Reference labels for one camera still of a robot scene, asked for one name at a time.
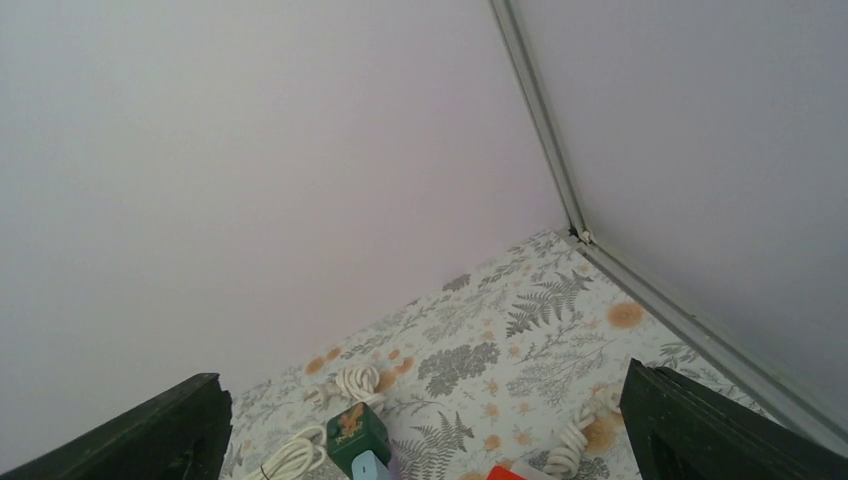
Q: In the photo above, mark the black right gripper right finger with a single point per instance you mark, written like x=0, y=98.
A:
x=680, y=429

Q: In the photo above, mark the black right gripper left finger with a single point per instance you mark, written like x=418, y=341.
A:
x=182, y=433

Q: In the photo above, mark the dark green cube socket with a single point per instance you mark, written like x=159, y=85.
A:
x=354, y=431

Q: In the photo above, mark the light blue small plug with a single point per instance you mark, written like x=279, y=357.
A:
x=368, y=466

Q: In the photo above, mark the red cube socket adapter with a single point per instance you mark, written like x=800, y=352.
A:
x=501, y=473

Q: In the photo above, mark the floral patterned table mat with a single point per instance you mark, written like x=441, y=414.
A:
x=481, y=372

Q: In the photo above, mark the purple power strip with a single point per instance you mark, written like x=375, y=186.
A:
x=394, y=469

